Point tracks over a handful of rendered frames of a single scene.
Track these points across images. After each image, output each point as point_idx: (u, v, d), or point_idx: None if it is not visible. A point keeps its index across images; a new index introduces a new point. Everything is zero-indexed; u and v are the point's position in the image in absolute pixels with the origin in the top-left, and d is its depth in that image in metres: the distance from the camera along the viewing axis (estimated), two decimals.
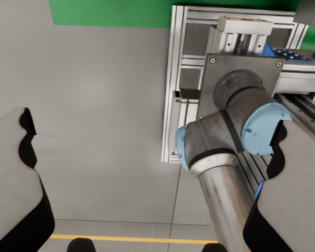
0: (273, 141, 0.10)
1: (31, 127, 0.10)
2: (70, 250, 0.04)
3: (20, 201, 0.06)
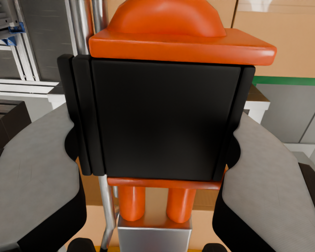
0: None
1: None
2: (70, 250, 0.04)
3: (59, 191, 0.06)
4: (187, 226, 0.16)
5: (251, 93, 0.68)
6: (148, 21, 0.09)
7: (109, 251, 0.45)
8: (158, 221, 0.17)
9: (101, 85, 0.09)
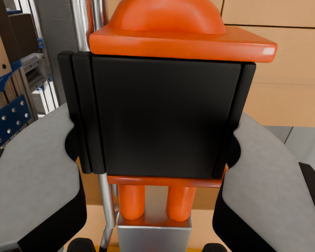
0: None
1: None
2: (70, 250, 0.04)
3: (59, 191, 0.06)
4: (187, 225, 0.16)
5: None
6: (149, 18, 0.09)
7: (109, 251, 0.45)
8: (158, 220, 0.17)
9: (101, 82, 0.09)
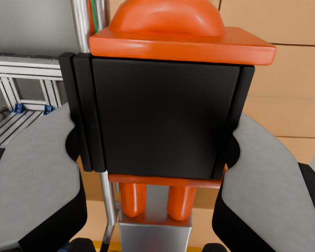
0: None
1: None
2: (70, 250, 0.04)
3: (60, 191, 0.06)
4: (187, 224, 0.17)
5: None
6: (149, 20, 0.09)
7: (112, 246, 0.46)
8: (158, 218, 0.17)
9: (101, 83, 0.09)
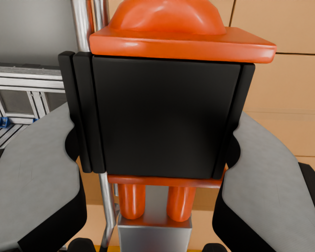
0: None
1: None
2: (70, 250, 0.04)
3: (59, 191, 0.06)
4: (187, 225, 0.16)
5: None
6: (149, 19, 0.09)
7: (110, 251, 0.45)
8: (158, 220, 0.17)
9: (101, 82, 0.09)
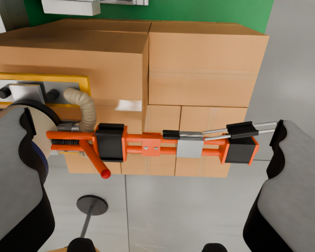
0: (273, 141, 0.10)
1: (31, 127, 0.10)
2: (70, 250, 0.04)
3: (20, 201, 0.06)
4: (200, 156, 0.57)
5: None
6: None
7: (90, 93, 0.61)
8: (201, 149, 0.56)
9: (251, 145, 0.53)
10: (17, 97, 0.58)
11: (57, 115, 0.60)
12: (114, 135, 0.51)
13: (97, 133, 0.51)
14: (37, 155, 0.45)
